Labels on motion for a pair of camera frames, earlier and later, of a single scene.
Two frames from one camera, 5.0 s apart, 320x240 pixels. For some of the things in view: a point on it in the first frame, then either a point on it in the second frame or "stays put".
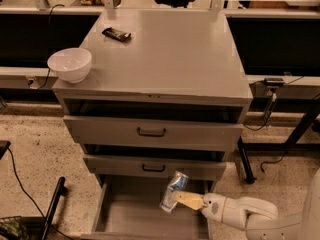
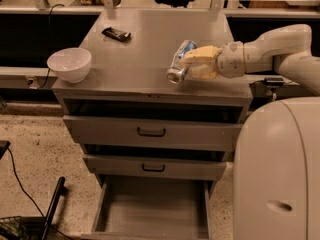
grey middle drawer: x=125 y=166 stays put
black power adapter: x=274 y=81 stays put
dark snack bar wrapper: x=116 y=34 stays put
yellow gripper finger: x=191 y=199 -> x=205 y=54
